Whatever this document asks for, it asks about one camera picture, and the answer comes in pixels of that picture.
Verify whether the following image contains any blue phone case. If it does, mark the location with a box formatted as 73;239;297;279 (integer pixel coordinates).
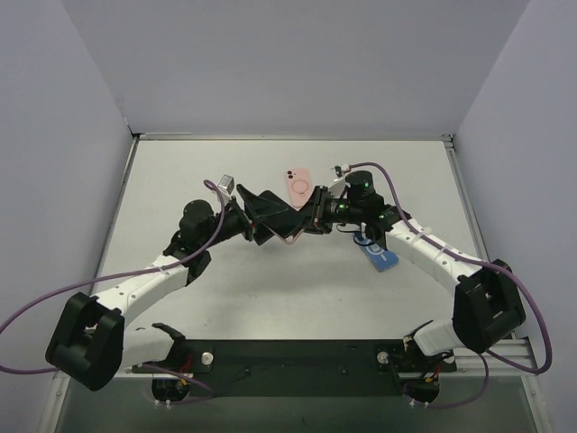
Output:
353;232;399;272

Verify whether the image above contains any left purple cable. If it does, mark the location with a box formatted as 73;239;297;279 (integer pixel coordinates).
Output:
0;179;226;405

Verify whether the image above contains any purple cable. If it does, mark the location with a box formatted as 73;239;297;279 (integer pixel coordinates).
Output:
351;160;554;410
0;179;226;405

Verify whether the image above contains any pink phone case on table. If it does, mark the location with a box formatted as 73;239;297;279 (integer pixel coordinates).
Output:
285;168;314;209

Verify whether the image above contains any aluminium frame rail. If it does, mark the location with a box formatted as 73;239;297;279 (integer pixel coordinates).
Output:
444;336;541;378

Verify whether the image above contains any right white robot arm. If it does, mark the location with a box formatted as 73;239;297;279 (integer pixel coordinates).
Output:
280;170;526;356

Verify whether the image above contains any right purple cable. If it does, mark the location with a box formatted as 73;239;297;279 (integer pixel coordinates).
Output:
351;160;554;410

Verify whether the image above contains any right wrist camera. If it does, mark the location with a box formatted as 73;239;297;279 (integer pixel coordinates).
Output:
329;163;351;195

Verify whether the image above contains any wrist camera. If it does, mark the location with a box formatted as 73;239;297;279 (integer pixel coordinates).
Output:
217;175;235;195
329;163;351;195

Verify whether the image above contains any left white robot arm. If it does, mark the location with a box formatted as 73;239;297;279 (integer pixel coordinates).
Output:
45;181;300;391

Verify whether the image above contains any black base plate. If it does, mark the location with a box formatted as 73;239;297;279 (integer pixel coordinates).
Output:
133;339;456;401

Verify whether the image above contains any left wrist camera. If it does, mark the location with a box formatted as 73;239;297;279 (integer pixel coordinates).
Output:
217;175;235;195

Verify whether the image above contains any black smartphone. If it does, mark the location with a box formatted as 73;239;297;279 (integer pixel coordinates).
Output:
263;208;305;234

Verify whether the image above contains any pink phone case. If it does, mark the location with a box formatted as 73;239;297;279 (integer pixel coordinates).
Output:
285;168;314;209
270;229;305;245

